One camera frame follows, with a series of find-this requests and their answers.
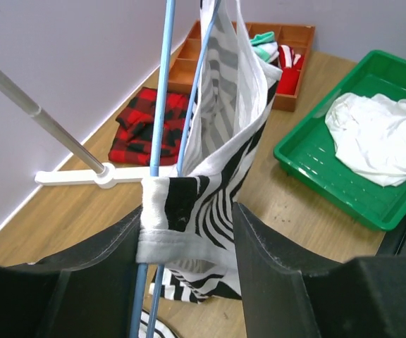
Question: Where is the white crumpled garment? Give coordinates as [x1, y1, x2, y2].
[325, 93, 406, 187]

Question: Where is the red white striped sock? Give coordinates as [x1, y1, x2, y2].
[278, 44, 304, 70]

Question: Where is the brown wooden compartment organizer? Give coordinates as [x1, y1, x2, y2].
[167, 20, 316, 113]

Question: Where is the mint green sock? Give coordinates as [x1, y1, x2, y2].
[250, 31, 279, 63]

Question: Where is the wide striped tank top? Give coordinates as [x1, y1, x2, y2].
[136, 1, 282, 303]

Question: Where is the red folded sock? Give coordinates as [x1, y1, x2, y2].
[276, 68, 300, 95]

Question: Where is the red black plaid shirt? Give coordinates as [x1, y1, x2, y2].
[108, 87, 189, 166]

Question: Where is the thin striped tank top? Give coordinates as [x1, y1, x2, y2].
[138, 309, 179, 338]

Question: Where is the light blue wire hanger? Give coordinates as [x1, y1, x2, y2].
[128, 1, 221, 338]

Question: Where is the white rack base foot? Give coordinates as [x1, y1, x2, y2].
[35, 163, 150, 189]

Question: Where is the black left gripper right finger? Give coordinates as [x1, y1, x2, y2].
[233, 204, 406, 337]

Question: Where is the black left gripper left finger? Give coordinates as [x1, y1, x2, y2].
[0, 207, 142, 337]

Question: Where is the silver vertical rack pole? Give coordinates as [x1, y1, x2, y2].
[0, 70, 105, 174]

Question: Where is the green plastic tray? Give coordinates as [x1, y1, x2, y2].
[273, 50, 406, 231]

